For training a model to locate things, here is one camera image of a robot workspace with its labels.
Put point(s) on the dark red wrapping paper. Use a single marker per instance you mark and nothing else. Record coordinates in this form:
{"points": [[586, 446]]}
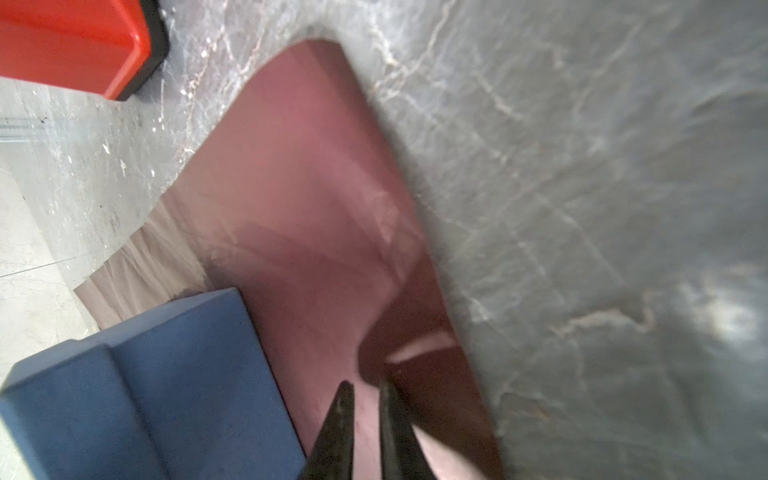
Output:
{"points": [[296, 200]]}

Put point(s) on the red tape dispenser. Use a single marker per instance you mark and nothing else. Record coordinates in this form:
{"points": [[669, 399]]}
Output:
{"points": [[109, 48]]}

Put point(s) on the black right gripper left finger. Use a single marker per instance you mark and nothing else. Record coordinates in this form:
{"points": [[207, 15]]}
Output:
{"points": [[333, 452]]}

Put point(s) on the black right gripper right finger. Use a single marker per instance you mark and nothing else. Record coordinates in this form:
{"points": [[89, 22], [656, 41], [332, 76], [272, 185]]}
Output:
{"points": [[401, 456]]}

